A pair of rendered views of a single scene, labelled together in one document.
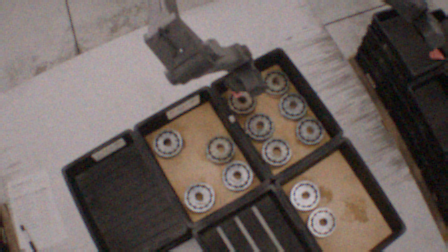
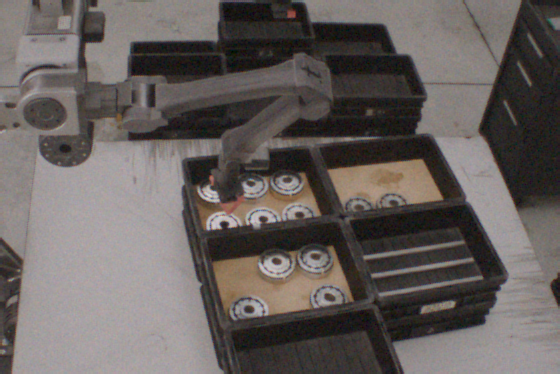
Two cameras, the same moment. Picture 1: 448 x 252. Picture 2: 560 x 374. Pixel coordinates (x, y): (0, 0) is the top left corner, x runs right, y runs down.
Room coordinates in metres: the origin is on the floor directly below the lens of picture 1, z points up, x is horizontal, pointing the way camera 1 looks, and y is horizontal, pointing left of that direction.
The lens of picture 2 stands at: (0.27, 1.41, 2.55)
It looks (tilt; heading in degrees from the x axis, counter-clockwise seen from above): 45 degrees down; 278
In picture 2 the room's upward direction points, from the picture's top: 8 degrees clockwise
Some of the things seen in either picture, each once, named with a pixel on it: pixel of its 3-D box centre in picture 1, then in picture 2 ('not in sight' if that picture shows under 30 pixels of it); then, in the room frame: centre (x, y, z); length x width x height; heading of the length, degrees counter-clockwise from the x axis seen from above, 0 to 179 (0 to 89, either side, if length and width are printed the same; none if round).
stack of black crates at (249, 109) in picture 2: (432, 120); (271, 125); (0.67, -1.15, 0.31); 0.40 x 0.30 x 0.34; 20
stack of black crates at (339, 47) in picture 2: not in sight; (345, 69); (0.43, -1.66, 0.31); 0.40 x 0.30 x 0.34; 20
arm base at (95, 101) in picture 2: not in sight; (97, 101); (0.84, 0.19, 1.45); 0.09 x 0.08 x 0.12; 110
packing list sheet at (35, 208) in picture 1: (33, 210); not in sight; (0.26, 0.80, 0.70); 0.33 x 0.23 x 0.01; 20
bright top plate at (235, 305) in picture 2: (167, 143); (248, 311); (0.46, 0.20, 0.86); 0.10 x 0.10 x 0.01
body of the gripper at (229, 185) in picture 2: (243, 74); (228, 175); (0.60, -0.07, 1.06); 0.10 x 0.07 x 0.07; 123
